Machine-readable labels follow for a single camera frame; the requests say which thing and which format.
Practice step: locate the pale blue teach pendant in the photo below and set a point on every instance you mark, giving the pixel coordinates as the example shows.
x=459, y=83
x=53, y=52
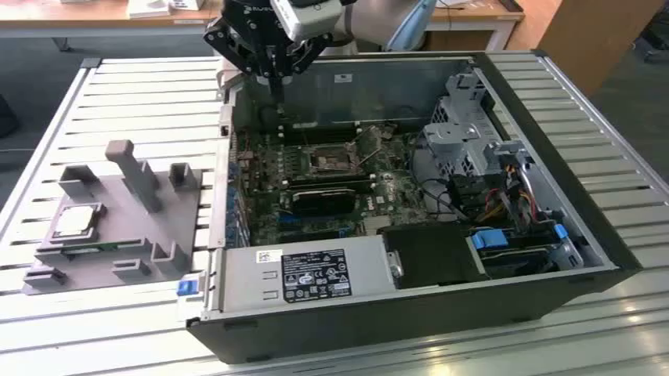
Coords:
x=412, y=27

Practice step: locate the gray parts rack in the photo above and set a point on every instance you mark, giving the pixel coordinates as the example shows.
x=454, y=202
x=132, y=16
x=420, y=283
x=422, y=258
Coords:
x=120, y=223

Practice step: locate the green RAM stick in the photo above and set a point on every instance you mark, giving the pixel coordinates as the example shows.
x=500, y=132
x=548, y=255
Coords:
x=106, y=247

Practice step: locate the white printed box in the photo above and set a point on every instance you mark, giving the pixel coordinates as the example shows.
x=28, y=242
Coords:
x=188, y=4

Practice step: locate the small silver heatsink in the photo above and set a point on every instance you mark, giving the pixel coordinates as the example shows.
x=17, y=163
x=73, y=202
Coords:
x=376, y=224

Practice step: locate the blue case latch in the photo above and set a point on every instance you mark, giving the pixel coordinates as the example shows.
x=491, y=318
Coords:
x=187, y=288

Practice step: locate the black graphics card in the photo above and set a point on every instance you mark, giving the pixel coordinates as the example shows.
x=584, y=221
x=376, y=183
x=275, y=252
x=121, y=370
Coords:
x=320, y=203

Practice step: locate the black open PC case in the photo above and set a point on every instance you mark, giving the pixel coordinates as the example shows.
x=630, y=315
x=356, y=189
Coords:
x=365, y=337

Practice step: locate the blue disk carrier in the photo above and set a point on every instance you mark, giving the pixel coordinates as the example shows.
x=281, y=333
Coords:
x=488, y=237

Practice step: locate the gray power supply unit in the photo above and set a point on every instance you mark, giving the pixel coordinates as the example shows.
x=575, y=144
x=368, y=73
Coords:
x=251, y=282

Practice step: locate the black office chair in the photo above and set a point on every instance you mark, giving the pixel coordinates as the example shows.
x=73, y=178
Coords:
x=655, y=43

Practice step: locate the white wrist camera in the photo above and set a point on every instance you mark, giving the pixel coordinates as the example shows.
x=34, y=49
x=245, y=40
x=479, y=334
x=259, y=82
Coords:
x=313, y=23

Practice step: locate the black expansion slot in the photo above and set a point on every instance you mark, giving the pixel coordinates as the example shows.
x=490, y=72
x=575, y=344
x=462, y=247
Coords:
x=308, y=227

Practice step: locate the silver CPU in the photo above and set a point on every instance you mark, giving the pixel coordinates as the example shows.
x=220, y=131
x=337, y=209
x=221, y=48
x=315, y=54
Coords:
x=77, y=219

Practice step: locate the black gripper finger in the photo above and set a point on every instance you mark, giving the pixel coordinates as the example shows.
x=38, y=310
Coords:
x=308, y=55
x=229, y=47

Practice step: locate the silver metal drive cage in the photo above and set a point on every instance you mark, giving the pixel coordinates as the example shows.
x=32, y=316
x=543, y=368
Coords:
x=451, y=135

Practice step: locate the green motherboard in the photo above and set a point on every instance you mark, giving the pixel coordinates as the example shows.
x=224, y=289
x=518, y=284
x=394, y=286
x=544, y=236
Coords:
x=396, y=172

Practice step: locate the black installed RAM stick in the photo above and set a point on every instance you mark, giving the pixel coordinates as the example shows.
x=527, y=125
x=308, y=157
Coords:
x=323, y=181

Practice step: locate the wooden cabinet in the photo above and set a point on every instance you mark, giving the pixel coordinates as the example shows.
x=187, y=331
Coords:
x=584, y=39

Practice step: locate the blue plastic clip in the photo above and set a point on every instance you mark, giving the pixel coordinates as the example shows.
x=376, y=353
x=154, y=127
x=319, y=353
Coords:
x=559, y=231

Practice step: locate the CPU socket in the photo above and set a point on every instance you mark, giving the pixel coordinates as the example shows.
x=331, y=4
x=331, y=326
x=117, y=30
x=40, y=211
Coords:
x=331, y=158

